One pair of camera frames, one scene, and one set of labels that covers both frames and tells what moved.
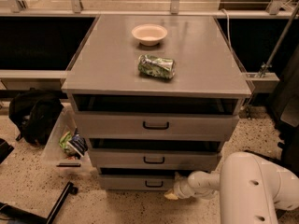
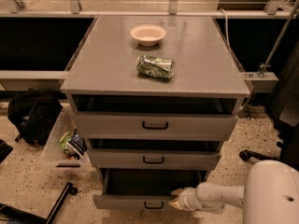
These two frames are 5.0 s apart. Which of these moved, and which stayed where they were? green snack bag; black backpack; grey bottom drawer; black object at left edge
Moved: grey bottom drawer
Stayed: green snack bag; black object at left edge; black backpack
